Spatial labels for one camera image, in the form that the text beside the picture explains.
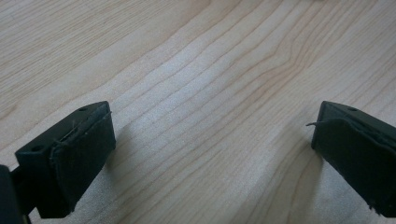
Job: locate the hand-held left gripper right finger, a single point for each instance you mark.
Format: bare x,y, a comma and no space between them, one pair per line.
358,149

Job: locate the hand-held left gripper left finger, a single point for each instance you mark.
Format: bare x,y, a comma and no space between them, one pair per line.
67,155

